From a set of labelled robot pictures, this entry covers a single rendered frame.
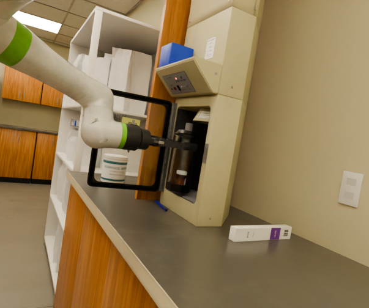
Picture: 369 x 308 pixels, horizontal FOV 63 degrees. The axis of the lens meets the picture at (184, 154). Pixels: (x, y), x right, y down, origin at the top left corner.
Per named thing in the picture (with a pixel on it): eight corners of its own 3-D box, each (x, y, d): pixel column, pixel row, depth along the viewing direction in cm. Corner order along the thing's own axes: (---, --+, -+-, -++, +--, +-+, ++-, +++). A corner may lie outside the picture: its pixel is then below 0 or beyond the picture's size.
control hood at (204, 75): (175, 98, 131) (178, 74, 130) (218, 93, 103) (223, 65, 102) (151, 91, 125) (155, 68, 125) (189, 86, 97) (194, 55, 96)
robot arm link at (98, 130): (76, 151, 99) (85, 138, 91) (77, 118, 104) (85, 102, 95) (116, 156, 107) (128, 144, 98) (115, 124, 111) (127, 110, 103)
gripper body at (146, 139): (143, 128, 104) (166, 132, 109) (134, 127, 111) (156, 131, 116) (140, 150, 104) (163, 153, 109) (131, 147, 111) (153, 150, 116)
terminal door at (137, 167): (158, 192, 131) (172, 101, 129) (85, 186, 120) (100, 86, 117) (158, 191, 132) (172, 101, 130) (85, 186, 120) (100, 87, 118)
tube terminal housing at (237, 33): (205, 204, 146) (231, 45, 142) (249, 226, 117) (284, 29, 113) (159, 202, 133) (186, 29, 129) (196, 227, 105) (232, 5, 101)
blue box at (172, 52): (178, 74, 129) (182, 53, 128) (190, 71, 120) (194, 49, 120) (158, 68, 124) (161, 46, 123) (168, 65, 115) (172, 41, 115)
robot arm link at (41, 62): (0, 73, 78) (30, 57, 74) (5, 38, 82) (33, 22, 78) (96, 123, 109) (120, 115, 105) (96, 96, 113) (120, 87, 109)
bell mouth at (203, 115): (219, 126, 132) (221, 114, 132) (245, 128, 117) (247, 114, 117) (184, 120, 124) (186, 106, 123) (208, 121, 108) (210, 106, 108)
